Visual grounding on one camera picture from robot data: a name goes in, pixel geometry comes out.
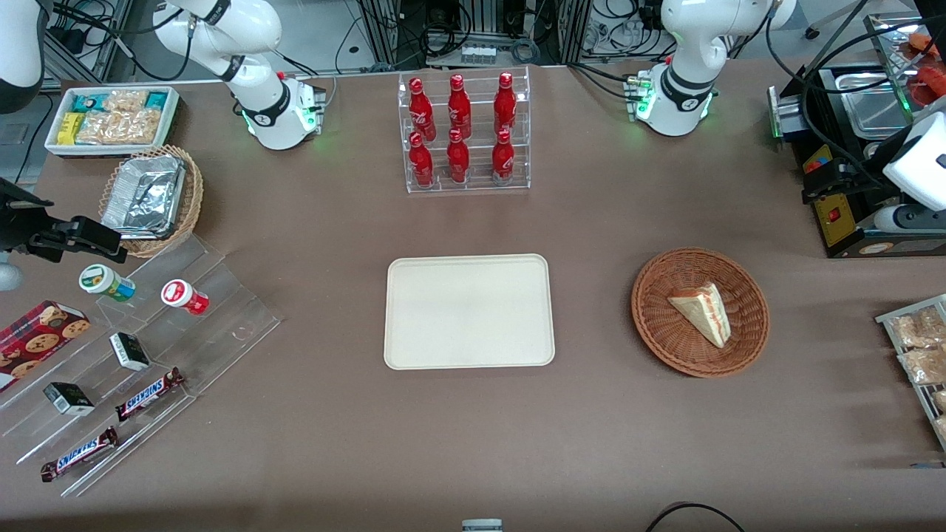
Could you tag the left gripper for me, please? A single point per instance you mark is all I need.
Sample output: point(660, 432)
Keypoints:
point(859, 177)

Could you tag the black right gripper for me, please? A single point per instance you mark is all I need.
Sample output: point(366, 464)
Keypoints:
point(16, 222)

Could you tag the triangular sandwich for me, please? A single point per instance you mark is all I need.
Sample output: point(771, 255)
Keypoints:
point(702, 314)

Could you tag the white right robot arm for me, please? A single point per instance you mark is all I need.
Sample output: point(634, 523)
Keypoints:
point(251, 33)

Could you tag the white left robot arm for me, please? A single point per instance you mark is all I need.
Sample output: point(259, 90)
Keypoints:
point(676, 81)

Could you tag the light wicker basket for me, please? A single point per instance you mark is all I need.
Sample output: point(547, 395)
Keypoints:
point(191, 203)

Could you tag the round brown wicker basket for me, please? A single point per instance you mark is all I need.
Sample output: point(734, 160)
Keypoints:
point(665, 332)

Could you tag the beige plastic tray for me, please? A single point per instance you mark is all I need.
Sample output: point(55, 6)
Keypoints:
point(468, 312)

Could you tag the green lid snack cup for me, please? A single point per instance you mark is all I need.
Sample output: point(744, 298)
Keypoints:
point(103, 281)

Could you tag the black food warmer machine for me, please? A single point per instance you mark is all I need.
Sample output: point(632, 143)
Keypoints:
point(839, 229)

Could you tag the aluminium foil container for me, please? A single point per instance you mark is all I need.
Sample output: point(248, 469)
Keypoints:
point(144, 196)

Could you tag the stainless steel pan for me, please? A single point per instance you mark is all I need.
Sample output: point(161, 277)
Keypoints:
point(872, 103)
point(876, 150)

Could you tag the silver box with green light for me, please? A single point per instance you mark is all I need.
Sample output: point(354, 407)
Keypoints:
point(785, 114)

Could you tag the white rectangular snack bin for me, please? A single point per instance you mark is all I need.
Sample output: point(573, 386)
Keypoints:
point(111, 150)

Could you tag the red lid snack cup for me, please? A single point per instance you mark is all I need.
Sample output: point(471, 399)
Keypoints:
point(182, 296)

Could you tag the small black carton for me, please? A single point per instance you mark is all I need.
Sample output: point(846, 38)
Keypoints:
point(68, 399)
point(129, 352)

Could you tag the clear bag of crackers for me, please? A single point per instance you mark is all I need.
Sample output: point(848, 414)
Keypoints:
point(126, 100)
point(122, 127)

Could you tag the red cookie box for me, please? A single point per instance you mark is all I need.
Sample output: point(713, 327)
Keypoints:
point(37, 340)

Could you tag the yellow snack packet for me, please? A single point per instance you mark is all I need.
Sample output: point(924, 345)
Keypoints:
point(69, 128)

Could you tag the clear acrylic stepped shelf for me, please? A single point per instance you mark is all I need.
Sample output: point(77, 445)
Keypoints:
point(222, 310)

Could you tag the teal snack packet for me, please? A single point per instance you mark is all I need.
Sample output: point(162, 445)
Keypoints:
point(156, 100)
point(87, 102)

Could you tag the red sausages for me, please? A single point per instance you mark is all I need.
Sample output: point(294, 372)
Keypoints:
point(930, 81)

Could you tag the Snickers chocolate bar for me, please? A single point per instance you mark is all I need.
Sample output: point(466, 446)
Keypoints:
point(80, 454)
point(148, 394)

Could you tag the clear bag of pastries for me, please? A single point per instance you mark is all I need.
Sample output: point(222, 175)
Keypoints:
point(924, 366)
point(940, 403)
point(916, 329)

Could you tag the clear acrylic bottle rack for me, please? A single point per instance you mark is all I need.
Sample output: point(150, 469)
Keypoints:
point(517, 177)

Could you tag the red cola bottle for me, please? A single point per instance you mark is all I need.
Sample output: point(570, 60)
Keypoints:
point(421, 164)
point(458, 161)
point(505, 105)
point(459, 109)
point(503, 158)
point(422, 111)

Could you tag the white power strip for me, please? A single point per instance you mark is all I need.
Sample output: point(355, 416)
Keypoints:
point(478, 55)

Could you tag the grey device edge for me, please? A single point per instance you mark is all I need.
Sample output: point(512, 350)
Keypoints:
point(482, 526)

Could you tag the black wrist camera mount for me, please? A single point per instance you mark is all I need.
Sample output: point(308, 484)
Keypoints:
point(22, 199)

